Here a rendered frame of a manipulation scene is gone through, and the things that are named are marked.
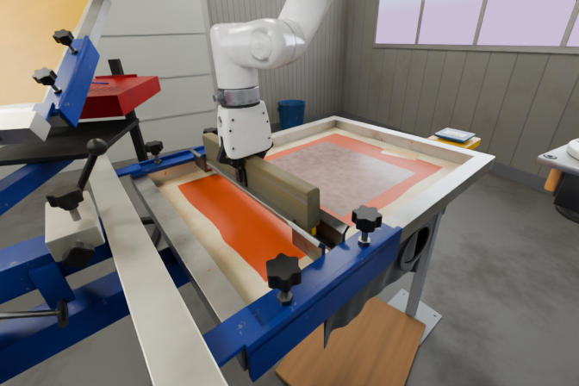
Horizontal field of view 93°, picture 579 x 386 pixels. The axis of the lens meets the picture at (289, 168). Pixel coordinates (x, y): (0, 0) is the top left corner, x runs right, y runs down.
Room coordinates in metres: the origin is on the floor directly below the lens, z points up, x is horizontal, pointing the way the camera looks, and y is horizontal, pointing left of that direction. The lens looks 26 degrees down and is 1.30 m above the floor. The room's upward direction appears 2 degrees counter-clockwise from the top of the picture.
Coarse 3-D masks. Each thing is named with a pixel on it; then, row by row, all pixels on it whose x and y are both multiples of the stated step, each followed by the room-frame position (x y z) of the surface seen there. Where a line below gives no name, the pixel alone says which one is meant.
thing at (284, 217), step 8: (216, 168) 0.60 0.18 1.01; (224, 176) 0.56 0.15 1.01; (232, 176) 0.56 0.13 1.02; (240, 184) 0.51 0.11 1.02; (248, 192) 0.48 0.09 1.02; (256, 192) 0.48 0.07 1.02; (256, 200) 0.46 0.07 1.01; (264, 200) 0.45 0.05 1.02; (272, 208) 0.42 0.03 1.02; (280, 216) 0.39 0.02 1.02; (288, 216) 0.39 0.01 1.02
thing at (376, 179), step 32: (352, 160) 0.75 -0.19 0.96; (384, 160) 0.74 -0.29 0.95; (416, 160) 0.73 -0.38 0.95; (320, 192) 0.57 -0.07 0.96; (352, 192) 0.56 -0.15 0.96; (384, 192) 0.56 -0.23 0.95; (224, 224) 0.46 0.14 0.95; (256, 224) 0.45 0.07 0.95; (352, 224) 0.44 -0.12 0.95; (256, 256) 0.36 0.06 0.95; (288, 256) 0.36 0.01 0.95
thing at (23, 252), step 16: (32, 240) 0.32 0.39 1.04; (0, 256) 0.29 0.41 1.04; (16, 256) 0.29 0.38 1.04; (32, 256) 0.29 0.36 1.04; (48, 256) 0.29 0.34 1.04; (96, 256) 0.32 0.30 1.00; (112, 256) 0.34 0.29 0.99; (0, 272) 0.26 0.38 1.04; (16, 272) 0.27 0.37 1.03; (64, 272) 0.30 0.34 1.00; (0, 288) 0.26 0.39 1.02; (16, 288) 0.27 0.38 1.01; (32, 288) 0.27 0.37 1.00
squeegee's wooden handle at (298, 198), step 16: (208, 144) 0.65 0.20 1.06; (208, 160) 0.67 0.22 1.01; (256, 160) 0.49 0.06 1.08; (256, 176) 0.47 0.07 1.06; (272, 176) 0.43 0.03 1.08; (288, 176) 0.42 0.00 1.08; (272, 192) 0.43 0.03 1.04; (288, 192) 0.39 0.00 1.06; (304, 192) 0.36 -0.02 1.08; (288, 208) 0.40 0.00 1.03; (304, 208) 0.36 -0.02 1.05; (304, 224) 0.36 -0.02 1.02
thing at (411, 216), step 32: (320, 128) 1.02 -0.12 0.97; (352, 128) 1.00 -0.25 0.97; (384, 128) 0.93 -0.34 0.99; (192, 160) 0.71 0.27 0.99; (448, 160) 0.72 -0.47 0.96; (480, 160) 0.64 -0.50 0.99; (160, 192) 0.54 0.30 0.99; (448, 192) 0.49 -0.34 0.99; (160, 224) 0.42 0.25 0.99; (416, 224) 0.42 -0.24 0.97; (192, 256) 0.33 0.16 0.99; (224, 288) 0.27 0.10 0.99; (224, 320) 0.22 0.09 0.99
